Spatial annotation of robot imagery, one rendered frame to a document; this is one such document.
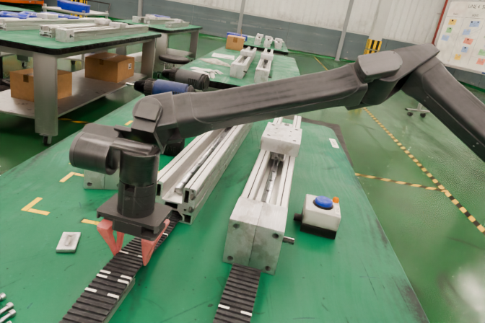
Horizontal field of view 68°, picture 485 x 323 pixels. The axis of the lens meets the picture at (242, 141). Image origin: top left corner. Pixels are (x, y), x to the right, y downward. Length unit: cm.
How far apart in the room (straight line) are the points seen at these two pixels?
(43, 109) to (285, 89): 262
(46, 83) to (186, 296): 253
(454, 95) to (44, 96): 276
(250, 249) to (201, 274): 10
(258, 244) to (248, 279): 7
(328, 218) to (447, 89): 36
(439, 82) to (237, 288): 47
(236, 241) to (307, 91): 30
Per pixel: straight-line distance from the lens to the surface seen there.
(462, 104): 68
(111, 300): 58
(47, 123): 310
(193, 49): 818
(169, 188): 83
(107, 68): 447
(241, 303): 60
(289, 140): 103
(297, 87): 60
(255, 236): 67
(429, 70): 68
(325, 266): 77
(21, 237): 78
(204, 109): 57
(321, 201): 84
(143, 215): 59
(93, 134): 59
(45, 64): 299
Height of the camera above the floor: 122
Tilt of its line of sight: 19 degrees down
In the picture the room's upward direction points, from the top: 10 degrees clockwise
